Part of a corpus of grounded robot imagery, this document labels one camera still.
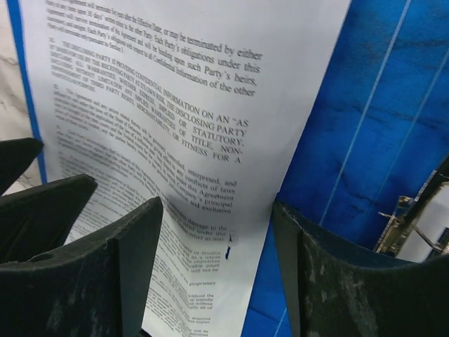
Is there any white chinese printed sheet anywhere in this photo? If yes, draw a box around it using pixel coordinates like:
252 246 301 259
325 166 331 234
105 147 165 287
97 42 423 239
398 203 448 262

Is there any white printed paper sheet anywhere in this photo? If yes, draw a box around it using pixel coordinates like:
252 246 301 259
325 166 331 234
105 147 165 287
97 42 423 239
19 1 349 336

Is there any metal folder clip mechanism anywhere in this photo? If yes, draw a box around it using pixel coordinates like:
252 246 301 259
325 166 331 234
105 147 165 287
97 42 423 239
375 162 448 261

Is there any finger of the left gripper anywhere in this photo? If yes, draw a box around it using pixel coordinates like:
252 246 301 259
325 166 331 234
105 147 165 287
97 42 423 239
1 138 43 194
1 174 98 263

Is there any blue clip file folder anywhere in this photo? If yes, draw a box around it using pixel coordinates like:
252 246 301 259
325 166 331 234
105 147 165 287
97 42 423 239
8 1 448 336

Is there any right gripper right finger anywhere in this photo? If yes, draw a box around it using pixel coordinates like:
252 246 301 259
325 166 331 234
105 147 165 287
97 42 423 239
272 201 448 336

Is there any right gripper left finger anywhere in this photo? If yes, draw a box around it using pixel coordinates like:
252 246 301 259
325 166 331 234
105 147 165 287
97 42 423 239
1 197 163 336

